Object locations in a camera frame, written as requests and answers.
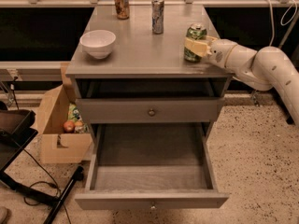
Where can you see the green snack bag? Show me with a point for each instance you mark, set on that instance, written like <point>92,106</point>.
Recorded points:
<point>73,113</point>

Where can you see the cardboard box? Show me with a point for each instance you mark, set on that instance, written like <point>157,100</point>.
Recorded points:
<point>57,146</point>

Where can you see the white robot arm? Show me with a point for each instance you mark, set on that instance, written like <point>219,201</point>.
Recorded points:
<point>262,70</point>

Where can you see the silver blue tall can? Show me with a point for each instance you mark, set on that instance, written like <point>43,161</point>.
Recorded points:
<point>157,16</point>

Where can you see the green soda can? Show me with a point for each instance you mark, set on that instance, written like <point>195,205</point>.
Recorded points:
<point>196,31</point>

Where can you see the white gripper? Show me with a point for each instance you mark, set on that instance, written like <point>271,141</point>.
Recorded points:
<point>220,54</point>

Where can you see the closed grey upper drawer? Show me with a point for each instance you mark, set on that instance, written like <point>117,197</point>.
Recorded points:
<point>149,110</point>

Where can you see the brown soda can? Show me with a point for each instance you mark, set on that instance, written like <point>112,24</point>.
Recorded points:
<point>122,9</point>

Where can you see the grey wooden cabinet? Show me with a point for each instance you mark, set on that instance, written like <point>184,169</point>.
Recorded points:
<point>145,65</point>

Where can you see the red apple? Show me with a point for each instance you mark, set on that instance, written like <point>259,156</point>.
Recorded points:
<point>69,126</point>

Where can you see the white ceramic bowl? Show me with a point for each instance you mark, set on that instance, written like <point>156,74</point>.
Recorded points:
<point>98,43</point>

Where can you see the open grey middle drawer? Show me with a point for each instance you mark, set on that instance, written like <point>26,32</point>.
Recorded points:
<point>150,166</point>

